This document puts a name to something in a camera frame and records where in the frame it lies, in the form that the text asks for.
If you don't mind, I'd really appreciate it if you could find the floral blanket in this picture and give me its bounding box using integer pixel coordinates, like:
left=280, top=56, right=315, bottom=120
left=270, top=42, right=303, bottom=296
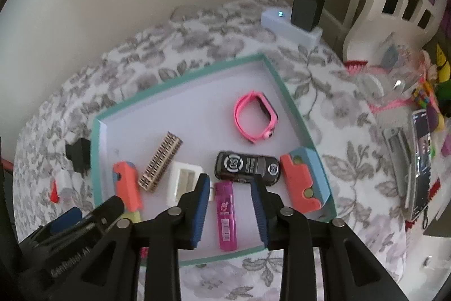
left=12, top=0, right=416, bottom=301

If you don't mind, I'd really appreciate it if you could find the orange toy with white face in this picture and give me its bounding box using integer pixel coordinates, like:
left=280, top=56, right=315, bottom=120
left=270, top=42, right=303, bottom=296
left=49, top=170, right=75, bottom=203

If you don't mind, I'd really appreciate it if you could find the pink translucent lighter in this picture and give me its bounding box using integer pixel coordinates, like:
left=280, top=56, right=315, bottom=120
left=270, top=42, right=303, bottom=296
left=214, top=180, right=239, bottom=251

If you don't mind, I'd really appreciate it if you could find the grey flat device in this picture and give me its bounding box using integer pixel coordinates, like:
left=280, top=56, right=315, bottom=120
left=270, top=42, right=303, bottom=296
left=382, top=126, right=420, bottom=212

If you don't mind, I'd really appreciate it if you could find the teal shallow box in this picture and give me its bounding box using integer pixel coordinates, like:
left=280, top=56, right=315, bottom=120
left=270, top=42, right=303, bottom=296
left=91, top=53, right=337, bottom=268

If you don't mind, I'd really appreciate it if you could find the black plug charger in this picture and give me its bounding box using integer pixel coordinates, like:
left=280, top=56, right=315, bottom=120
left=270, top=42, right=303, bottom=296
left=65, top=138, right=92, bottom=178

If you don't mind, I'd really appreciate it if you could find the black power adapter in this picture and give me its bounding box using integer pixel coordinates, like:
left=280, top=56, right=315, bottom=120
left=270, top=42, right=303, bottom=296
left=289, top=0, right=325, bottom=34

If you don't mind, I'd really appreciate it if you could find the white power strip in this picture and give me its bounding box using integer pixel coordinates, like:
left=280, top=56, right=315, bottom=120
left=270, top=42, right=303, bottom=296
left=261, top=6, right=324, bottom=49

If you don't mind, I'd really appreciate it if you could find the white plug charger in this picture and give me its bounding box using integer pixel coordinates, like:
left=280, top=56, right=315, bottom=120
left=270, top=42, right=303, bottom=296
left=168, top=162, right=214, bottom=207

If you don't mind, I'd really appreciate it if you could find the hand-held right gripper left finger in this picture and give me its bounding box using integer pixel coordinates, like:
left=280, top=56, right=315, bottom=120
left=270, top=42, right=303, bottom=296
left=60, top=173, right=211, bottom=301

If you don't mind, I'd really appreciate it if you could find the orange blue toy knife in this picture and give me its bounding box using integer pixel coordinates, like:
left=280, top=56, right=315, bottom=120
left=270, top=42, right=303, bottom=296
left=279, top=147, right=331, bottom=215
left=112, top=161, right=144, bottom=224

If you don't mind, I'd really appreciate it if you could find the yellow toy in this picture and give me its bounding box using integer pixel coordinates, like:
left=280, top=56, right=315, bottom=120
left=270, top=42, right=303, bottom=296
left=435, top=43, right=451, bottom=80

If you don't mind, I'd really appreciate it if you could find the gold black patterned lighter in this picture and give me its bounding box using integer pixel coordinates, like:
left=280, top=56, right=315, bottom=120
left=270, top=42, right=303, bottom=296
left=138, top=132, right=184, bottom=194

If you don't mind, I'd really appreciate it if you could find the smartphone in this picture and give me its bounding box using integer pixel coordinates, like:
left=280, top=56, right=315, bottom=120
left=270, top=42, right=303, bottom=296
left=410, top=109, right=435, bottom=220

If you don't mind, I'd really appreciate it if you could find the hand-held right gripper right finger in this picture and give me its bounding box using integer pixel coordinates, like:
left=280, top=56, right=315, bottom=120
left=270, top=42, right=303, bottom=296
left=251, top=176, right=402, bottom=301

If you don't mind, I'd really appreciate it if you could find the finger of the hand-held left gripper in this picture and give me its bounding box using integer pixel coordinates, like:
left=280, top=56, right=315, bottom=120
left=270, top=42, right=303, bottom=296
left=47, top=206, right=82, bottom=234

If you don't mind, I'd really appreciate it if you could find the black toy car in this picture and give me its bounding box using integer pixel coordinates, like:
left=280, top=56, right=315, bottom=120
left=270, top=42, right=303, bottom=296
left=214, top=150, right=281, bottom=187

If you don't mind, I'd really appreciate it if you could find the pink toy watch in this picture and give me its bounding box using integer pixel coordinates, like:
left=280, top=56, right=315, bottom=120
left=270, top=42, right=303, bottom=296
left=233, top=91, right=279, bottom=145

